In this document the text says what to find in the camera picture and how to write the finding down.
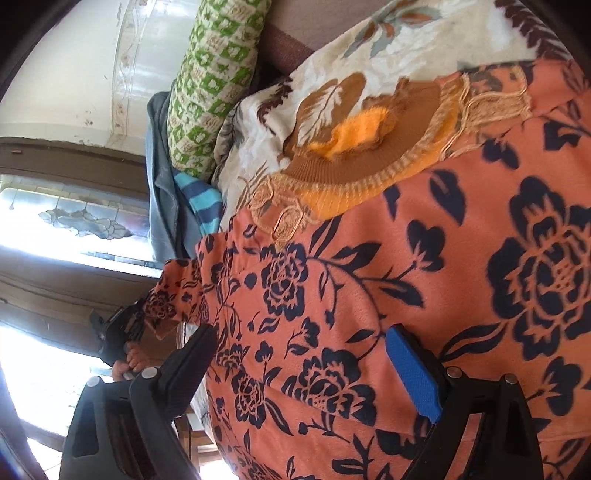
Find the orange floral garment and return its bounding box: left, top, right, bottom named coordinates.
left=145, top=60, right=590, bottom=479

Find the person's left hand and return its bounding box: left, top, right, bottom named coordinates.
left=111, top=342, right=153, bottom=382

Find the brown wooden door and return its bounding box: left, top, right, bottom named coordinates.
left=0, top=136, right=164, bottom=480

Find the grey blue garment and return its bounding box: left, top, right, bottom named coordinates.
left=144, top=92, right=201, bottom=263

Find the blue striped garment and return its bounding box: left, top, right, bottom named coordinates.
left=173, top=170, right=223, bottom=236

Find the green patterned pillow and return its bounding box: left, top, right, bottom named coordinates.
left=166, top=0, right=271, bottom=180

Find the floral leaf blanket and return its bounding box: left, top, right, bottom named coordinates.
left=215, top=1, right=571, bottom=229

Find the pink bed mattress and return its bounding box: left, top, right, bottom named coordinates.
left=259, top=0, right=388, bottom=75

